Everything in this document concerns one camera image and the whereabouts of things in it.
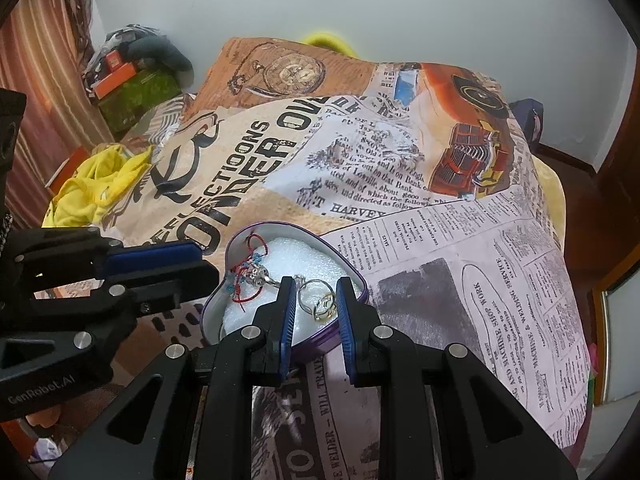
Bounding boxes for striped brown curtain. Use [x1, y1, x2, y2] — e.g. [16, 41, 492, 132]
[1, 0, 114, 229]

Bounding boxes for yellow garment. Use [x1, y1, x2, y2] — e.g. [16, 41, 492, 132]
[41, 144, 153, 228]

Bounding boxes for yellow chair back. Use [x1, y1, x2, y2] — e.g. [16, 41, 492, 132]
[302, 32, 358, 58]

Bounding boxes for red string bead bracelet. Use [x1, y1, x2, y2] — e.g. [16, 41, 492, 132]
[226, 231, 271, 306]

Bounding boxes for clothes pile in corner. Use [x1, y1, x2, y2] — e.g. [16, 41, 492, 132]
[82, 24, 192, 93]

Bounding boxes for newspaper print blanket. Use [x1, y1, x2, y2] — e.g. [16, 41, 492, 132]
[102, 38, 590, 479]

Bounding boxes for purple heart-shaped tin box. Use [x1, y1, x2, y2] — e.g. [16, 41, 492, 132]
[199, 221, 370, 366]

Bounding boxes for silver and gold rings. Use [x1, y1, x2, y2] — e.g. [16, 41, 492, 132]
[249, 264, 339, 322]

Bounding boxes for orange box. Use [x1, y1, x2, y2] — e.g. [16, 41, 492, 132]
[93, 63, 137, 100]

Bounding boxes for green patterned bag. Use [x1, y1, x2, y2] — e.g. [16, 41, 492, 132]
[98, 70, 181, 136]

